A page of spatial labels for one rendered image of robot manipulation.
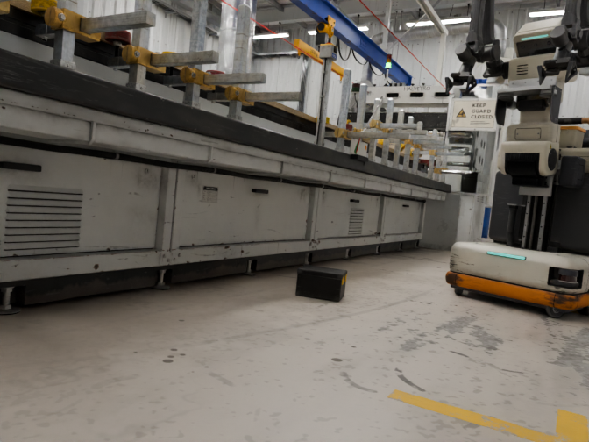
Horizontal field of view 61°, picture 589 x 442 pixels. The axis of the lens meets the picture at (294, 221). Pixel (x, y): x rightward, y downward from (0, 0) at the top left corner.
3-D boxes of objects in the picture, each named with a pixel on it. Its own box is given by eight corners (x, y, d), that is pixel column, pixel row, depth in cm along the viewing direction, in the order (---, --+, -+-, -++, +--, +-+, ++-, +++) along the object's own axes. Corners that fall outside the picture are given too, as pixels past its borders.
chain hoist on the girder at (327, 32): (334, 58, 808) (337, 28, 805) (325, 52, 778) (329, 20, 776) (320, 59, 820) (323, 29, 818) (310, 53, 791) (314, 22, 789)
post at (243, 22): (239, 130, 196) (251, 6, 194) (234, 128, 193) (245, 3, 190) (232, 129, 198) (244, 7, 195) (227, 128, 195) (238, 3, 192)
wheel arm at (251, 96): (301, 103, 187) (303, 92, 186) (297, 102, 184) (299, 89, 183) (211, 103, 208) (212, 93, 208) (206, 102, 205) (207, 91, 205)
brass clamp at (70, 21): (102, 41, 136) (102, 23, 136) (57, 24, 124) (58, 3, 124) (87, 43, 139) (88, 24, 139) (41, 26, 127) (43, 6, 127)
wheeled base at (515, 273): (500, 281, 307) (504, 240, 306) (617, 304, 261) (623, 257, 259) (441, 286, 262) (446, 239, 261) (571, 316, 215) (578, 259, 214)
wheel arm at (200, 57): (218, 67, 143) (220, 52, 143) (211, 63, 140) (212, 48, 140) (115, 72, 165) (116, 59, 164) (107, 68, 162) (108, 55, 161)
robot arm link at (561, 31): (583, 33, 206) (561, 37, 212) (576, 11, 198) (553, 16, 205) (575, 55, 202) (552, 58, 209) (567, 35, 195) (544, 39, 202)
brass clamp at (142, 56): (166, 73, 158) (167, 57, 157) (133, 60, 146) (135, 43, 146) (152, 74, 161) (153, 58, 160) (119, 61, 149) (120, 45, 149)
